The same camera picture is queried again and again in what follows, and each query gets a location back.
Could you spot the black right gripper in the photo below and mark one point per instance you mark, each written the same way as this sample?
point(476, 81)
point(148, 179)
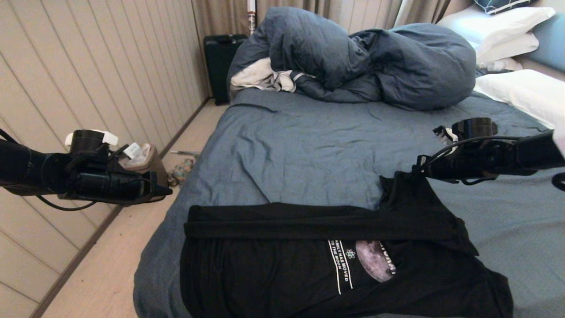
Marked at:
point(450, 170)

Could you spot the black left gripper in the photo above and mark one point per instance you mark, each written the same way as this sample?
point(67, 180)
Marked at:
point(119, 186)

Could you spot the black moon print t-shirt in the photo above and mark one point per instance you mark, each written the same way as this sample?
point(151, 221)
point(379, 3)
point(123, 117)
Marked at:
point(287, 265)

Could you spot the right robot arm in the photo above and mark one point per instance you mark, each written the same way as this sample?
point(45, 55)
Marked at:
point(512, 154)

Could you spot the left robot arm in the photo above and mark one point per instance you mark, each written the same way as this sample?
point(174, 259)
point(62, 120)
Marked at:
point(35, 170)

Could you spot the beige trash bin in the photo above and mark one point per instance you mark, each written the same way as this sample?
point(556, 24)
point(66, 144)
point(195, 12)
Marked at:
point(152, 165)

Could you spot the multicoloured rag mop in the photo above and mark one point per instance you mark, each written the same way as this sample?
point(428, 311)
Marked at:
point(182, 171)

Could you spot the clear plastic bin bag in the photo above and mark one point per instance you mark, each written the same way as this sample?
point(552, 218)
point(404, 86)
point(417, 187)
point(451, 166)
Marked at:
point(143, 153)

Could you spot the long white pillow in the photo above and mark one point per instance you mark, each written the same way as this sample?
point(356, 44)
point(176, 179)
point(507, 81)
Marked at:
point(525, 92)

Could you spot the dark blue duvet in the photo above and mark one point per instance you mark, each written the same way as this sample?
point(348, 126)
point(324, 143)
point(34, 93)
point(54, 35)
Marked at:
point(397, 66)

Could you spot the flat white pillow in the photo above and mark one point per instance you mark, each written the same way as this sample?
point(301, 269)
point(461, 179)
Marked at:
point(512, 49)

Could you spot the black suitcase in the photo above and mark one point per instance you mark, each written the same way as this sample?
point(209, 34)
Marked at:
point(220, 66)

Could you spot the blue bed sheet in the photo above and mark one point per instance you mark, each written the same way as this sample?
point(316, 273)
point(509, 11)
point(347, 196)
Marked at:
point(309, 145)

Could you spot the white crumpled cloth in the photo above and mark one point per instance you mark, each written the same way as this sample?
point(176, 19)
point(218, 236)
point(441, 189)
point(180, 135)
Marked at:
point(258, 75)

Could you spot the large white pillow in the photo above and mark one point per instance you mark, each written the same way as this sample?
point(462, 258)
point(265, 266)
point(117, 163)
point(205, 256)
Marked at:
point(507, 24)

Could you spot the light blue headboard cushion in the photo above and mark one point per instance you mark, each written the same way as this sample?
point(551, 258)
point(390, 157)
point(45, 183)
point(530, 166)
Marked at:
point(551, 44)

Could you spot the dark patterned cushion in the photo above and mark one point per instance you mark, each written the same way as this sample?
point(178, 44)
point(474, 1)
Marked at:
point(501, 5)

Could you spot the beige curtain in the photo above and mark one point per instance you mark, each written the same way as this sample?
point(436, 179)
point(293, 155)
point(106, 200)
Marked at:
point(220, 17)

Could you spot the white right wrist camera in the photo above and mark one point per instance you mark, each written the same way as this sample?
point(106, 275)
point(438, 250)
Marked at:
point(445, 134)

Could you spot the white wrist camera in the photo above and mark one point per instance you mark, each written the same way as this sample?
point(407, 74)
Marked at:
point(445, 134)
point(132, 150)

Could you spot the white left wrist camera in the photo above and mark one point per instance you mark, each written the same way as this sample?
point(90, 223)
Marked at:
point(132, 150)

